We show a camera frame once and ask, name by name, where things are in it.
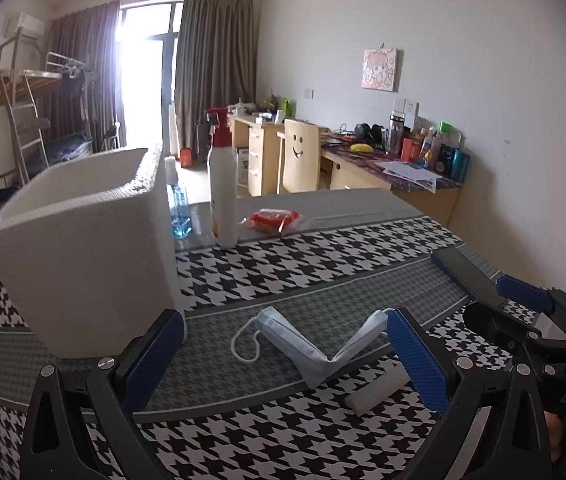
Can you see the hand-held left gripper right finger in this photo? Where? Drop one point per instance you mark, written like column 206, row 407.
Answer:
column 418, row 360

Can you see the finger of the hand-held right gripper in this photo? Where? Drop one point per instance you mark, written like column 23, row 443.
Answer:
column 493, row 320
column 523, row 290

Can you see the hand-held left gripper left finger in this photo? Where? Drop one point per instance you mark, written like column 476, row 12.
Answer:
column 148, row 360

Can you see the light blue face mask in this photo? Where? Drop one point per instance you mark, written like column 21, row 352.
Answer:
column 293, row 345

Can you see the white foam box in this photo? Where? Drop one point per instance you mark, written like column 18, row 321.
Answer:
column 78, row 240

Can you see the person's right hand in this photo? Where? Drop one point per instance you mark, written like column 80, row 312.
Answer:
column 555, row 435

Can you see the white foam roll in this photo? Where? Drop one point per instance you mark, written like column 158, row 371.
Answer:
column 375, row 392

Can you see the black rectangular case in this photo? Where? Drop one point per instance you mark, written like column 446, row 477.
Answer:
column 465, row 272

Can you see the blue spray bottle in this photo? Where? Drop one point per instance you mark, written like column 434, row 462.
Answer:
column 180, row 215

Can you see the cluster of toiletry bottles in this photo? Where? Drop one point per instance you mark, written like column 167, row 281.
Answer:
column 443, row 155

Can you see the black white houndstooth tablecloth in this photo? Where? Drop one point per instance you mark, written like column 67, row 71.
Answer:
column 288, row 270

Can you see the white papers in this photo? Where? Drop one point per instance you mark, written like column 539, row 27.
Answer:
column 410, row 172

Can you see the white spray bottle red cap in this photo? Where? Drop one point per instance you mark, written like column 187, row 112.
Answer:
column 223, row 195

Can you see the red snack packet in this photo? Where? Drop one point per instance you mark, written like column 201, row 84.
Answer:
column 273, row 219

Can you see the wooden desk with patterned cloth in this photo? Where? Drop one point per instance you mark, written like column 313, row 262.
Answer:
column 363, row 177

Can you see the red box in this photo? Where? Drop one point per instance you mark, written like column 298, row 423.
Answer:
column 186, row 157

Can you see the yellow object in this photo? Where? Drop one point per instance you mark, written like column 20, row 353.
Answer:
column 361, row 148

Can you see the black headphones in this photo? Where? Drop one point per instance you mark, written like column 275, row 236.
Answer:
column 363, row 132

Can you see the blue checked bedding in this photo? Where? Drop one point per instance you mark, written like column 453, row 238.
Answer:
column 68, row 149

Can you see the black folding chair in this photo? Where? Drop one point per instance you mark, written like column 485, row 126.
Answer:
column 112, row 135

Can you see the wooden chair with smiley cutout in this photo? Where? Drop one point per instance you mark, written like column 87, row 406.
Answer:
column 303, row 160

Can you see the dark trolley bag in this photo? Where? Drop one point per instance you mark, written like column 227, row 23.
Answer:
column 203, row 135

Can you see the metal bunk ladder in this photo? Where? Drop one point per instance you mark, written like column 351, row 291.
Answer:
column 33, row 125

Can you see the pile of desk clutter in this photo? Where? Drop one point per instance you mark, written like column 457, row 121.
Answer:
column 255, row 109

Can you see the glass balcony door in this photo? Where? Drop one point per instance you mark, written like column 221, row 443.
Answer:
column 148, row 85

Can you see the dark hanging clothes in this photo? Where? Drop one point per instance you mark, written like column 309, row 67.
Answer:
column 73, row 85

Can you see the green bag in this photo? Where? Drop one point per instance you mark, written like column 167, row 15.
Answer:
column 284, row 107

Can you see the metal bunk bed blue bedding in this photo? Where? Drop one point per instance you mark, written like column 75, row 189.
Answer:
column 48, row 76

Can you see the brown curtain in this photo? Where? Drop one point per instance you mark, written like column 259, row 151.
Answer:
column 218, row 60
column 98, row 50

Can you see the white air conditioner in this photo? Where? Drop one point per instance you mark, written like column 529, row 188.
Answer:
column 25, row 25

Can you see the white double wall socket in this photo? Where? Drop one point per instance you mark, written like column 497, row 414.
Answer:
column 405, row 105

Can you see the pink cartoon wall poster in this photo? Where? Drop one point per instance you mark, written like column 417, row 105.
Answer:
column 379, row 70

